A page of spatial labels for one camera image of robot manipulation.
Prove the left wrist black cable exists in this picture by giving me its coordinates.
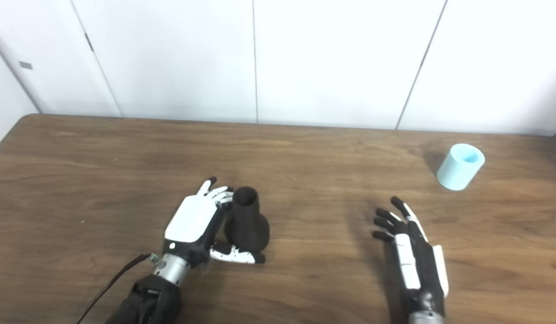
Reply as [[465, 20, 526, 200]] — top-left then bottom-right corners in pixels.
[[75, 253, 160, 324]]

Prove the black flared nozzle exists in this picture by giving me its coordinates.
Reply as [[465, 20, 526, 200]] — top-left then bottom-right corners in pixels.
[[224, 186, 270, 253]]

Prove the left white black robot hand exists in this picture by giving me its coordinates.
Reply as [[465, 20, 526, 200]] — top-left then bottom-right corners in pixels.
[[164, 177, 266, 270]]

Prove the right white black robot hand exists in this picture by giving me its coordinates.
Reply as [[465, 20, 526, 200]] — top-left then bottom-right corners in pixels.
[[372, 196, 449, 315]]

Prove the light blue cylinder cup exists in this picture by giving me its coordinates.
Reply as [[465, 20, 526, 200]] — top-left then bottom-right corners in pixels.
[[437, 144, 485, 191]]

